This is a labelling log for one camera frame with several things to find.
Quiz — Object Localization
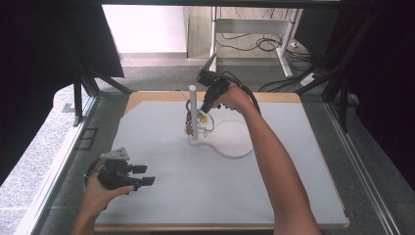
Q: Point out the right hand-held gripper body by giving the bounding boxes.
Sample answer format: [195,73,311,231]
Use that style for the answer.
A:
[195,53,231,106]

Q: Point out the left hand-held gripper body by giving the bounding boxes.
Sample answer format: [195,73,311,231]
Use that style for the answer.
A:
[97,147,142,192]

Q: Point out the wire key ring with coloured tags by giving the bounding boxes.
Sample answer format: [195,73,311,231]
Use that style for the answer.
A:
[197,111,216,137]

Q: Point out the white key stand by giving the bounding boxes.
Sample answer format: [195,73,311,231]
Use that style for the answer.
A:
[180,84,256,161]

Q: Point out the orange and black loop keychain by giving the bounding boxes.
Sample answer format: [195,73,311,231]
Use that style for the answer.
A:
[184,98,196,137]

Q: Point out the person's right hand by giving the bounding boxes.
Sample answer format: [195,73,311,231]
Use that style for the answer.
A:
[211,83,254,114]

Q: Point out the person's left hand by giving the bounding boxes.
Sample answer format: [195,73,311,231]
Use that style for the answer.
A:
[81,170,135,216]

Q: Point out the white table mat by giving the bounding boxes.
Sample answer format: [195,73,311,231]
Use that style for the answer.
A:
[94,100,348,227]

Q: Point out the black metal stand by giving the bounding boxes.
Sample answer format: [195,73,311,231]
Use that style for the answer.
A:
[293,0,360,133]
[71,55,133,127]

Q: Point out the white power strip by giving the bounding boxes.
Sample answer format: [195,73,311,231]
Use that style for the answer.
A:
[299,72,318,88]

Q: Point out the black curtain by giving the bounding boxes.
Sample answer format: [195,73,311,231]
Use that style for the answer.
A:
[326,0,415,188]
[0,0,125,190]

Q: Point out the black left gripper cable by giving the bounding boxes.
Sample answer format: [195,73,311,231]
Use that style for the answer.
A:
[83,158,106,190]

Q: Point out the black floor bracket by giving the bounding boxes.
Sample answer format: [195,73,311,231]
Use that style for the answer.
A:
[76,126,99,152]

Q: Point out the aluminium rail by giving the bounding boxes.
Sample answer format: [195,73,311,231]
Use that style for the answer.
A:
[14,96,100,235]
[323,101,403,235]

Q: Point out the black floor cables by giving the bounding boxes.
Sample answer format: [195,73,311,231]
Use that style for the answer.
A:
[215,31,315,64]

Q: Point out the white desk frame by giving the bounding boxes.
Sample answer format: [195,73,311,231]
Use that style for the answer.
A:
[208,6,303,79]

